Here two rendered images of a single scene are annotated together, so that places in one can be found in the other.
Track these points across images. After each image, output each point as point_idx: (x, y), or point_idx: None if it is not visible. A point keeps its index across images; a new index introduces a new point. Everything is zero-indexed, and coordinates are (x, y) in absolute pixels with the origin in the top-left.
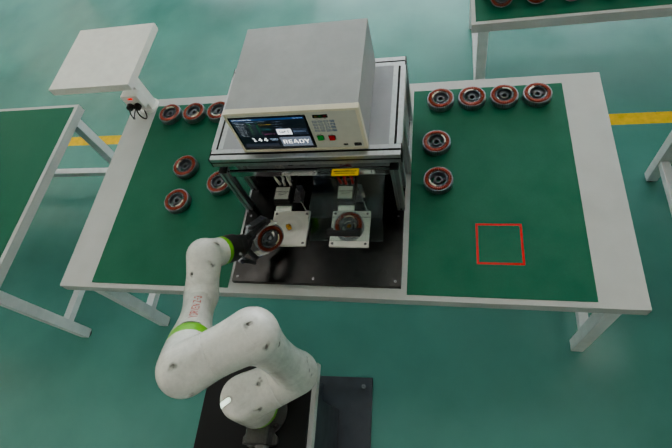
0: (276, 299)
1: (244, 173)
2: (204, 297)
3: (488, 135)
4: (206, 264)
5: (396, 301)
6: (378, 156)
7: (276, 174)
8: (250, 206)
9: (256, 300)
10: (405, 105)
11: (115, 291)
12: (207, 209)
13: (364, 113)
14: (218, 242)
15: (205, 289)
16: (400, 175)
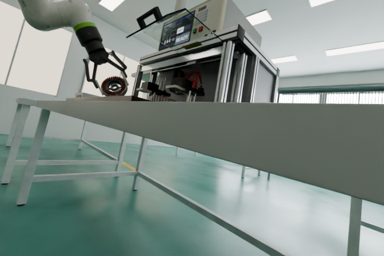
0: (65, 248)
1: (146, 67)
2: None
3: None
4: None
5: (105, 109)
6: (221, 31)
7: (158, 66)
8: None
9: (59, 237)
10: (267, 95)
11: (39, 106)
12: None
13: (229, 22)
14: (90, 14)
15: None
16: (230, 60)
